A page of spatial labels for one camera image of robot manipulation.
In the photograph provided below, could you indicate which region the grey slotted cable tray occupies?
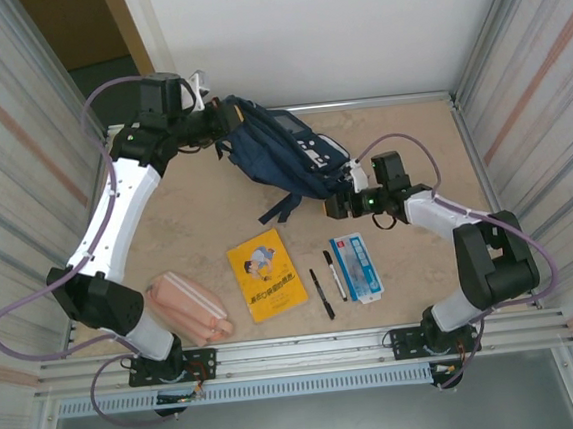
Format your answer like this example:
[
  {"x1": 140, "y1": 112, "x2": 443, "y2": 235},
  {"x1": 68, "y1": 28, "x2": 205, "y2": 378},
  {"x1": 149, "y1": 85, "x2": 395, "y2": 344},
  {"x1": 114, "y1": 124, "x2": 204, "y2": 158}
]
[{"x1": 54, "y1": 364, "x2": 436, "y2": 419}]

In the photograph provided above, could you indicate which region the long aluminium mounting rail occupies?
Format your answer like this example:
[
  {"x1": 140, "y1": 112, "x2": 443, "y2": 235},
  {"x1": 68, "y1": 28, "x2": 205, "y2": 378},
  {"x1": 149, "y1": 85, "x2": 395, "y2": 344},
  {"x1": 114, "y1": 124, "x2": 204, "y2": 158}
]
[{"x1": 35, "y1": 305, "x2": 573, "y2": 398}]

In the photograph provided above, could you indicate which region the navy blue backpack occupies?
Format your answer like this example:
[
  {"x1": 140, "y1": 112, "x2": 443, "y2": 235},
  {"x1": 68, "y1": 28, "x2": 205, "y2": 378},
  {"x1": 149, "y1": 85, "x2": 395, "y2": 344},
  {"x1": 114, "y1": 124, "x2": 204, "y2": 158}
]
[{"x1": 210, "y1": 86, "x2": 361, "y2": 229}]

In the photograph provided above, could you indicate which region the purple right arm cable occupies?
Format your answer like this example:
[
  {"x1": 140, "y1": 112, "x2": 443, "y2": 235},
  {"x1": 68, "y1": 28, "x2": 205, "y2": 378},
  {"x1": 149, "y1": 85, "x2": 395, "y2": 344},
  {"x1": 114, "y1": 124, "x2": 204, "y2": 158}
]
[{"x1": 352, "y1": 120, "x2": 569, "y2": 396}]

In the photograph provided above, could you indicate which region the aluminium side rail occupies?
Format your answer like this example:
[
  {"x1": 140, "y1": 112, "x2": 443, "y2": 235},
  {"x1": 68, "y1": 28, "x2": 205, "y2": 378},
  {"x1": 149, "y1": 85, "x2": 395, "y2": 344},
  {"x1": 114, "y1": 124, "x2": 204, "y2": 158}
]
[{"x1": 449, "y1": 91, "x2": 545, "y2": 316}]

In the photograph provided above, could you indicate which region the thin black pen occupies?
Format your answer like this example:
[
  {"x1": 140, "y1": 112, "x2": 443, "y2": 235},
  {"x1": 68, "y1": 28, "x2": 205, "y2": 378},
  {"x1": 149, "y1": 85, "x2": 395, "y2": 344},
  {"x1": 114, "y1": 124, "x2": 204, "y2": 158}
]
[{"x1": 308, "y1": 267, "x2": 337, "y2": 323}]

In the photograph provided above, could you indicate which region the yellow paperback book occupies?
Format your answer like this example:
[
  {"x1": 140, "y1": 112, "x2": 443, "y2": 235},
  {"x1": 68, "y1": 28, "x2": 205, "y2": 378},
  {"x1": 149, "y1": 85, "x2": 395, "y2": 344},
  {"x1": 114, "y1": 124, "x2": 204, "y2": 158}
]
[{"x1": 224, "y1": 225, "x2": 311, "y2": 326}]

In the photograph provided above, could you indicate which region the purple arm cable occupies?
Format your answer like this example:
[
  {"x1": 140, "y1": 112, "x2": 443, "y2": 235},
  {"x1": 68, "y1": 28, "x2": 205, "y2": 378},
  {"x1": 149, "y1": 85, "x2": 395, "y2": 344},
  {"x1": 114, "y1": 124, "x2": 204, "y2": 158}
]
[
  {"x1": 0, "y1": 74, "x2": 185, "y2": 429},
  {"x1": 352, "y1": 120, "x2": 569, "y2": 396}
]

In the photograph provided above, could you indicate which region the white door frame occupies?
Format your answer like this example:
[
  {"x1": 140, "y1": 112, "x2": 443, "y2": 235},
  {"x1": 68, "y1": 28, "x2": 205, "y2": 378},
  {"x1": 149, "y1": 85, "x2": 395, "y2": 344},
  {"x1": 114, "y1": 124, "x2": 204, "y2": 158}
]
[{"x1": 119, "y1": 0, "x2": 178, "y2": 79}]

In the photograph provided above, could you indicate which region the brown wooden door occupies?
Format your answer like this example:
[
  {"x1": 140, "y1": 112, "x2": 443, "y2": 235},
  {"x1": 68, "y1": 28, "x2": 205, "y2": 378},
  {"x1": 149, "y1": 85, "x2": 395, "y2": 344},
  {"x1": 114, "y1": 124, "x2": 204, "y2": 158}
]
[{"x1": 19, "y1": 0, "x2": 155, "y2": 87}]

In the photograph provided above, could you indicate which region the pink pencil case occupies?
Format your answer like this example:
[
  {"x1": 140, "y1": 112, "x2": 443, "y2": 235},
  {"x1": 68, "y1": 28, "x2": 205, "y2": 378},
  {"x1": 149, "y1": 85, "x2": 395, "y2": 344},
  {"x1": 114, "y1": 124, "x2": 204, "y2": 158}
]
[{"x1": 143, "y1": 266, "x2": 236, "y2": 351}]

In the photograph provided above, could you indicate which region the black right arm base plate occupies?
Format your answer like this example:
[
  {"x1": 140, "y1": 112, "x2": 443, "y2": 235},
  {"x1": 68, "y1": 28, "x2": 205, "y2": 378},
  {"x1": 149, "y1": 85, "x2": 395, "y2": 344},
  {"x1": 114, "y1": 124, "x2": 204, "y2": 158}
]
[{"x1": 382, "y1": 320, "x2": 483, "y2": 362}]

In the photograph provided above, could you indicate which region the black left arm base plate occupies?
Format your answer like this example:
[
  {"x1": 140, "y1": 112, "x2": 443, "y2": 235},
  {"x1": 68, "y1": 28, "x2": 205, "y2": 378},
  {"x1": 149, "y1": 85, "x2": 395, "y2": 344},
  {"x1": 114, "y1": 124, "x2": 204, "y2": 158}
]
[{"x1": 126, "y1": 347, "x2": 220, "y2": 389}]

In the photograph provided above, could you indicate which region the black and white marker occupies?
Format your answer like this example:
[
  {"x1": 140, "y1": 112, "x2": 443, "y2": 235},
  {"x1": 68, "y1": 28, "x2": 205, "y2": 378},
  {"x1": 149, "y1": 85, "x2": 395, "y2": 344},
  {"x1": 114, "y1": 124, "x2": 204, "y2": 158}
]
[{"x1": 322, "y1": 248, "x2": 349, "y2": 304}]

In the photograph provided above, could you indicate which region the aluminium table edge rail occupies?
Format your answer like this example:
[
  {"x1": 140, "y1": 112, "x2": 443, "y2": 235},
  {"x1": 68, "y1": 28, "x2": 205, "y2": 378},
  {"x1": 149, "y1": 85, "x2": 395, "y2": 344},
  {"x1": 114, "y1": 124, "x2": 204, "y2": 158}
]
[{"x1": 255, "y1": 89, "x2": 458, "y2": 122}]

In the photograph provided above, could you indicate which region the blue white ruler set package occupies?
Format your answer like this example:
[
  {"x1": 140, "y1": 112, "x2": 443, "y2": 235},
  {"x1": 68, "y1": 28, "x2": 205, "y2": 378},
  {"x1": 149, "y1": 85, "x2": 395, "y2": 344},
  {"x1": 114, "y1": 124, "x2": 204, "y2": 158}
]
[{"x1": 327, "y1": 230, "x2": 387, "y2": 308}]

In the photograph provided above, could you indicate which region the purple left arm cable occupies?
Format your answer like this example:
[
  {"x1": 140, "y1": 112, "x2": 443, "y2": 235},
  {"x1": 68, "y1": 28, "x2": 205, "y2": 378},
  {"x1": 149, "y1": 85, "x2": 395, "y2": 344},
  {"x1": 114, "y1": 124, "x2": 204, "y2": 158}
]
[{"x1": 0, "y1": 74, "x2": 185, "y2": 429}]

